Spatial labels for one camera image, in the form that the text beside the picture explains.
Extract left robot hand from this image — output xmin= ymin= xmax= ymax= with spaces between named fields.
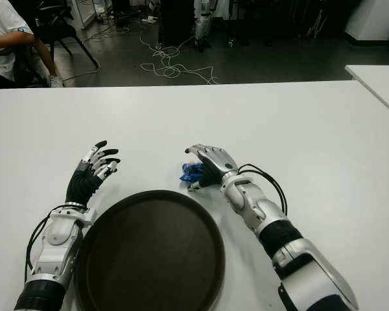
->
xmin=65 ymin=140 xmax=122 ymax=208

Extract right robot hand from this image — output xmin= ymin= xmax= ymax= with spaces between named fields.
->
xmin=184 ymin=143 xmax=239 ymax=192

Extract blue Oreo packet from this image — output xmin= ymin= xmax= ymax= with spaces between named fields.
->
xmin=180 ymin=160 xmax=204 ymax=183

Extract round dark brown tray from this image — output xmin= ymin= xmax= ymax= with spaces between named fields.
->
xmin=75 ymin=190 xmax=227 ymax=311

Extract black chair with armrest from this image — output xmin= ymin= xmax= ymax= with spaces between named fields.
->
xmin=0 ymin=41 xmax=49 ymax=87

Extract white humanoid robot legs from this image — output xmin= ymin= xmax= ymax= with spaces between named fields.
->
xmin=193 ymin=0 xmax=218 ymax=52

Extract black cabinet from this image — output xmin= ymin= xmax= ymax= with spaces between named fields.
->
xmin=159 ymin=0 xmax=197 ymax=45

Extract black chair with sled legs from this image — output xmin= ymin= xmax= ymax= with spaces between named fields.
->
xmin=32 ymin=0 xmax=101 ymax=86

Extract white display cabinet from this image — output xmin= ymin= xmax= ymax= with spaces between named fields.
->
xmin=66 ymin=0 xmax=98 ymax=30

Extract person in white shirt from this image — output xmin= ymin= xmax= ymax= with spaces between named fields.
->
xmin=0 ymin=0 xmax=65 ymax=100

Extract white side table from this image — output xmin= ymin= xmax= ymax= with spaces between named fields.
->
xmin=344 ymin=64 xmax=389 ymax=119

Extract white block with black base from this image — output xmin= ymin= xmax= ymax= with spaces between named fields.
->
xmin=343 ymin=0 xmax=389 ymax=42

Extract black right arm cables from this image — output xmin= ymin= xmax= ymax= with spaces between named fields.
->
xmin=238 ymin=163 xmax=288 ymax=215

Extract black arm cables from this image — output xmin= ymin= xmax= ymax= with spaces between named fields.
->
xmin=23 ymin=203 xmax=67 ymax=282
xmin=238 ymin=163 xmax=288 ymax=215

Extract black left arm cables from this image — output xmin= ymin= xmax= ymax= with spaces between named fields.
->
xmin=23 ymin=203 xmax=67 ymax=282

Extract white cable on floor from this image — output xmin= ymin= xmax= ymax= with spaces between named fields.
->
xmin=139 ymin=19 xmax=221 ymax=85

